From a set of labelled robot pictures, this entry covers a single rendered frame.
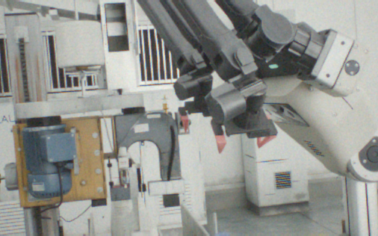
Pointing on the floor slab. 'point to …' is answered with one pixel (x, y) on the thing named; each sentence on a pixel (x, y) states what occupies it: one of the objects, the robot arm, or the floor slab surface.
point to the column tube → (33, 61)
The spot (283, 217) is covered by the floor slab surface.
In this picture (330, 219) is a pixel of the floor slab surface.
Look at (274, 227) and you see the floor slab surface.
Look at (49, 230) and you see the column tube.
